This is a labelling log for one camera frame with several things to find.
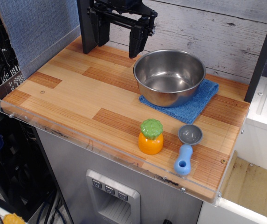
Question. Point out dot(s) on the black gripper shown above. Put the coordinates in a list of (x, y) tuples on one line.
[(130, 14)]

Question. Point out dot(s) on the blue grey toy scoop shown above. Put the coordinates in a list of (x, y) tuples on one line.
[(189, 135)]

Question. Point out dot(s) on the stainless steel bowl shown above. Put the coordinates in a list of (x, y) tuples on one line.
[(169, 77)]

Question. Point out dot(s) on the blue fabric panel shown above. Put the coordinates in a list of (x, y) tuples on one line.
[(39, 29)]

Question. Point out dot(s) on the blue folded cloth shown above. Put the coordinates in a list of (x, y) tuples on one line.
[(189, 111)]

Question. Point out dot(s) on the orange toy carrot green top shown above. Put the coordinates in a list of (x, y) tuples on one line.
[(151, 140)]

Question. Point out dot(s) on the clear acrylic table guard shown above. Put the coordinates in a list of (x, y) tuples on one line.
[(105, 120)]

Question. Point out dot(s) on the grey toy fridge dispenser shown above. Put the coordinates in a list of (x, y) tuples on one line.
[(113, 202)]

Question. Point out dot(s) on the white toy sink unit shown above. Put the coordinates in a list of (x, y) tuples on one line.
[(244, 189)]

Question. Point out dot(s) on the black vertical post left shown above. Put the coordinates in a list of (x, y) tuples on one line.
[(88, 41)]

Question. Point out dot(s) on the black vertical post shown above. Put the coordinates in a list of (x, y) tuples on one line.
[(88, 41), (257, 73)]

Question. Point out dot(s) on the black vertical post right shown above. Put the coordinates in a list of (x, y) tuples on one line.
[(257, 73)]

